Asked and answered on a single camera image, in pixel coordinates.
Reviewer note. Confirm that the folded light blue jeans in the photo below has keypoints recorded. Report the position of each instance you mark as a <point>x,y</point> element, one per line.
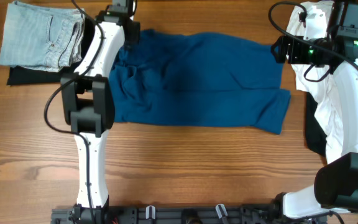
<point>41,38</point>

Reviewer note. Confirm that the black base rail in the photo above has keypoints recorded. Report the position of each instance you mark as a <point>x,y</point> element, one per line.
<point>219,214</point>

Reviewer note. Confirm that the dark blue t-shirt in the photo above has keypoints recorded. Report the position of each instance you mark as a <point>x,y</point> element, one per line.
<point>205,79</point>

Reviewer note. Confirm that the folded black garment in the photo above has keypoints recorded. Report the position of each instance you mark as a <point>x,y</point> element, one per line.
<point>24,76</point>

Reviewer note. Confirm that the white shirt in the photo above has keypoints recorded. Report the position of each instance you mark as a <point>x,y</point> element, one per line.
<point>346,79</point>

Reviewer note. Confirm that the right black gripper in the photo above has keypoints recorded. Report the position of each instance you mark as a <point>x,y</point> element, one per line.
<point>281,50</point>

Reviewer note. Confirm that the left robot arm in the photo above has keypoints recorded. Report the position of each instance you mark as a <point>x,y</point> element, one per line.
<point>89,110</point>

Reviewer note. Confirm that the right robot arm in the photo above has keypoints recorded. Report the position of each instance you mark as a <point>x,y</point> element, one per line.
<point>321,44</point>

